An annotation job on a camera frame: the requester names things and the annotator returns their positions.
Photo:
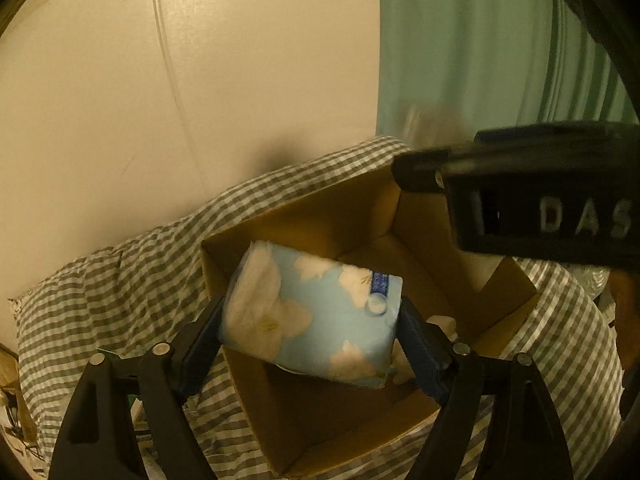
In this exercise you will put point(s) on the grey checkered blanket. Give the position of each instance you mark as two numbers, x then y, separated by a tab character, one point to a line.
115	305

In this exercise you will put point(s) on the green curtain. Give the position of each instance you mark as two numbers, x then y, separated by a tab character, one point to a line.
480	45

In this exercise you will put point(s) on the blue floral tissue pack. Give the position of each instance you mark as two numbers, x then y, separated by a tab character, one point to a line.
310	310

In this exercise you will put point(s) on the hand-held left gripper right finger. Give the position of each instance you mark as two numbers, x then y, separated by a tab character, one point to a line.
419	355

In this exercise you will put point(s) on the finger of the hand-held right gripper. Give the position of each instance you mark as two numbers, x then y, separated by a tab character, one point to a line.
420	170

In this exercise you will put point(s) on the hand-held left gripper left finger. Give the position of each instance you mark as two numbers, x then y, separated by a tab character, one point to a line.
199	355

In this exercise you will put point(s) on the brown cardboard box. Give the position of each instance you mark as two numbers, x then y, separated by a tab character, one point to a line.
370	280

